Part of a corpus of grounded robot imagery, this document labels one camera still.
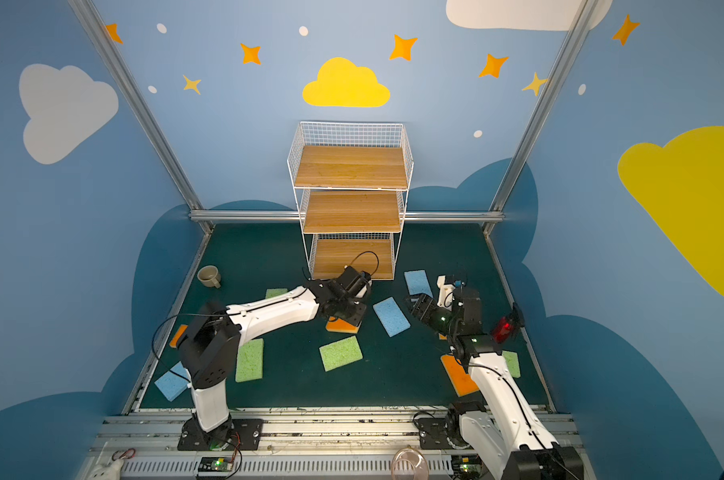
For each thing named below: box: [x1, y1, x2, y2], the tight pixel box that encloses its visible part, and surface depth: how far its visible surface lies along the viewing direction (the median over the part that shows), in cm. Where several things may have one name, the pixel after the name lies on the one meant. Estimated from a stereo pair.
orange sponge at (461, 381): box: [440, 354, 479, 397], surface depth 84 cm
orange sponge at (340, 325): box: [325, 316, 359, 334], surface depth 90 cm
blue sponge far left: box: [154, 361, 190, 402], surface depth 82 cm
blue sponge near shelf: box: [404, 270, 434, 298], surface depth 106 cm
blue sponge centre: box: [372, 296, 411, 337], surface depth 98 cm
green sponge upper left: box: [265, 288, 288, 299], surface depth 103 cm
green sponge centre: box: [319, 335, 363, 372], surface depth 88 cm
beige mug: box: [197, 265, 221, 289], surface depth 103 cm
